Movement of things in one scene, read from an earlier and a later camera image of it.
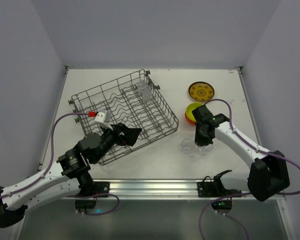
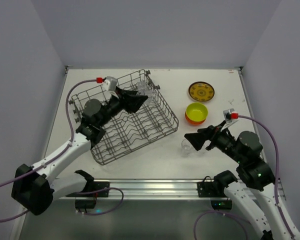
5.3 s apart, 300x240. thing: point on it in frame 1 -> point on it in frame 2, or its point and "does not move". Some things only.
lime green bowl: (189, 109) does not move
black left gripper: (120, 133) -> (122, 98)
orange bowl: (189, 121) does not move
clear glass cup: (203, 149) does not move
